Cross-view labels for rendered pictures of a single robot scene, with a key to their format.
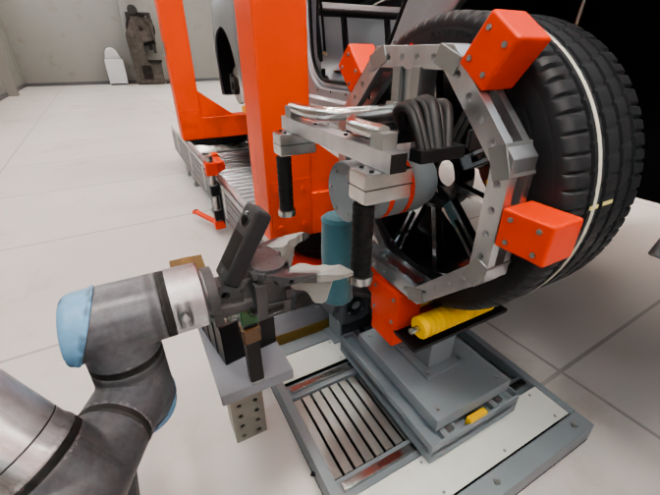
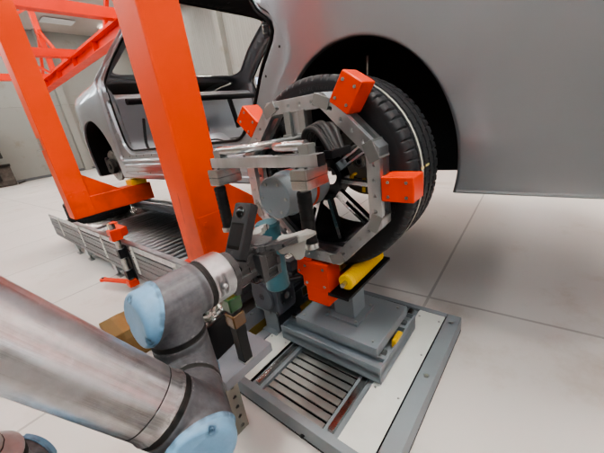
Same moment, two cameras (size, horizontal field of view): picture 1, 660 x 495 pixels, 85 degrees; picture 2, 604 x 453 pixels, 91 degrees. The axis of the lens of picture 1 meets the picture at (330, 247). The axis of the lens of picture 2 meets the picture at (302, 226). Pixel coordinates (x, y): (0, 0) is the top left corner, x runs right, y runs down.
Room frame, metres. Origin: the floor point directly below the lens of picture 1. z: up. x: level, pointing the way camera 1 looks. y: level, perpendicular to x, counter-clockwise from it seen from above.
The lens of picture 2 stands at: (-0.12, 0.20, 1.06)
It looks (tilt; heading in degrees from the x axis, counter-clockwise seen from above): 20 degrees down; 340
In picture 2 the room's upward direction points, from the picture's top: 8 degrees counter-clockwise
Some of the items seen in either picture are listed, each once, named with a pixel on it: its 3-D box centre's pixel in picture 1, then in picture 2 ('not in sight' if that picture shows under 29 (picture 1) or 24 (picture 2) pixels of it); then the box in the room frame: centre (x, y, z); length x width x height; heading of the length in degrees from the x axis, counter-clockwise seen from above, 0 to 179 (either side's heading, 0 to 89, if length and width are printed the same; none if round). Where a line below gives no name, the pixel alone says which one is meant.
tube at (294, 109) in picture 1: (341, 93); (253, 135); (0.82, -0.02, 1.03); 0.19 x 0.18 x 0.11; 118
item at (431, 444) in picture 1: (419, 369); (347, 326); (0.90, -0.32, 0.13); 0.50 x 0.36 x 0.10; 28
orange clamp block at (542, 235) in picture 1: (535, 232); (402, 186); (0.52, -0.33, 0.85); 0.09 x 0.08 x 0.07; 28
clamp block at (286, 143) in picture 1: (295, 140); (225, 174); (0.85, 0.08, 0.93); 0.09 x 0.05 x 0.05; 118
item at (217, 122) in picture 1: (232, 112); (118, 186); (3.07, 0.79, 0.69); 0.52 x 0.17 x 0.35; 118
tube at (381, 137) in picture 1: (400, 103); (302, 129); (0.65, -0.12, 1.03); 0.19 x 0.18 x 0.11; 118
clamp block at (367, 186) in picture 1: (380, 182); (309, 175); (0.55, -0.08, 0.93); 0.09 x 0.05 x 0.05; 118
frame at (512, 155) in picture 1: (408, 180); (309, 183); (0.80, -0.18, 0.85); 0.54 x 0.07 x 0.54; 28
